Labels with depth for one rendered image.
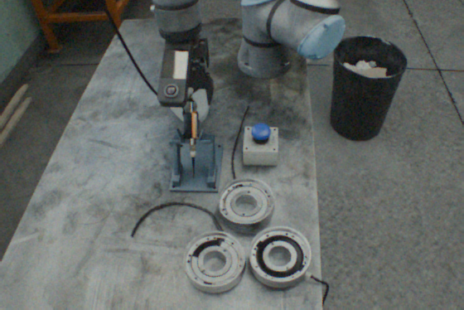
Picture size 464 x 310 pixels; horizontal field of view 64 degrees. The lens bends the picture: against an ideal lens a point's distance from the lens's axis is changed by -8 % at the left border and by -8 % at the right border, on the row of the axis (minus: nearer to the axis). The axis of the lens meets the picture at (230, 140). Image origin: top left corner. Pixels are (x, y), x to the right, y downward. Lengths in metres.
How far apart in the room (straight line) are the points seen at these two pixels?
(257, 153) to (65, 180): 0.42
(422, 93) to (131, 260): 2.02
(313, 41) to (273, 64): 0.20
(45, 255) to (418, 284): 1.33
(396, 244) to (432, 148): 0.61
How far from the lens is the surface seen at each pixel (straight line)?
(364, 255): 1.67
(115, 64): 1.19
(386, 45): 2.00
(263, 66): 1.03
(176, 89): 0.63
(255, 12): 0.97
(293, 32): 0.90
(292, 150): 0.87
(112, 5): 2.63
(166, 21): 0.63
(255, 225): 0.72
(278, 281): 0.66
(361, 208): 1.79
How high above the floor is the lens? 1.45
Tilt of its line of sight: 47 degrees down
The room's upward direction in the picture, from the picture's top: 4 degrees counter-clockwise
